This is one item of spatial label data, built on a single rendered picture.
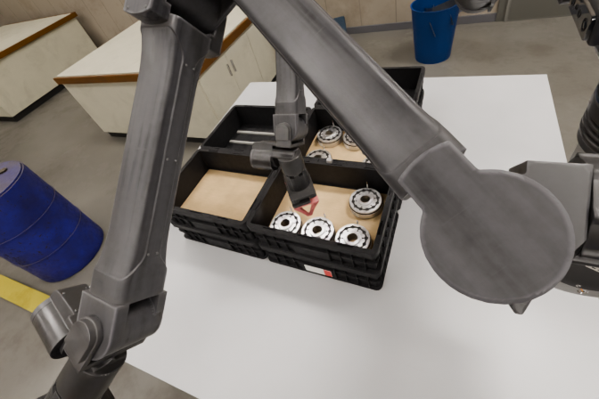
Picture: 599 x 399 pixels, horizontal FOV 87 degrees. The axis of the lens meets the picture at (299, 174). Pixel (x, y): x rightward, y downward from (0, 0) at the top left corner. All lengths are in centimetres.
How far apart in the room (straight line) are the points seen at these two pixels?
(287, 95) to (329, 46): 43
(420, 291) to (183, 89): 86
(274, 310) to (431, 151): 91
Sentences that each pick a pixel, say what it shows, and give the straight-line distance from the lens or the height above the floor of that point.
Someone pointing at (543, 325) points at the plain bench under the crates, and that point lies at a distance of 107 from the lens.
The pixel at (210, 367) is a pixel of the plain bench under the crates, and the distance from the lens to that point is 110.
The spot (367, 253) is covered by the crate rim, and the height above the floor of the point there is 93.
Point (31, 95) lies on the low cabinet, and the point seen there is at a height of 18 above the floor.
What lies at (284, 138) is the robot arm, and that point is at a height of 123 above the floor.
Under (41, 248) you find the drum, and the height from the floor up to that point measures 33.
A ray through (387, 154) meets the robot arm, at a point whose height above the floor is 148.
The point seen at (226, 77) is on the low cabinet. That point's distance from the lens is 284.
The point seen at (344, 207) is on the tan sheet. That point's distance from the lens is 104.
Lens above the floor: 165
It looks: 44 degrees down
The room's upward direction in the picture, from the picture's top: 19 degrees counter-clockwise
